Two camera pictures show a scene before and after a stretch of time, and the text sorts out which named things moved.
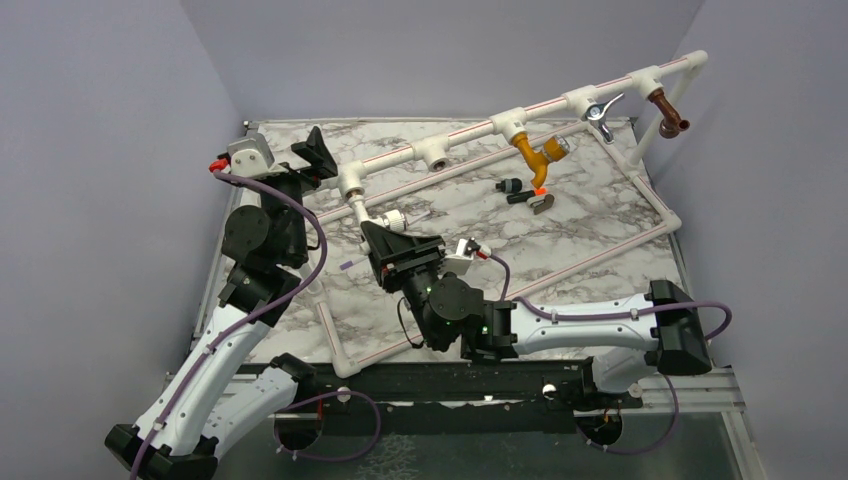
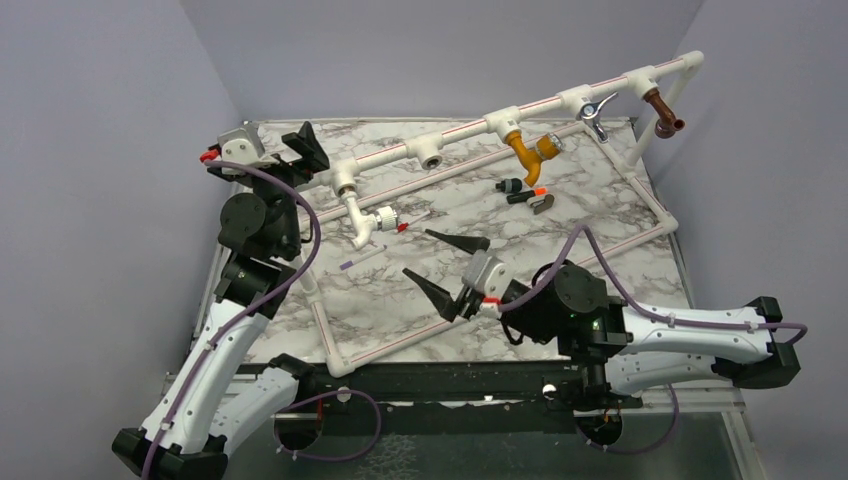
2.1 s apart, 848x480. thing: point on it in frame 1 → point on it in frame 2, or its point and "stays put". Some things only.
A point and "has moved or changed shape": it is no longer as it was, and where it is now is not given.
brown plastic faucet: (671, 124) stays put
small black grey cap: (512, 185) stays put
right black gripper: (400, 255) → (445, 305)
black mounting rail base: (446, 399) stays put
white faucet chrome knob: (353, 189) has moved or changed shape
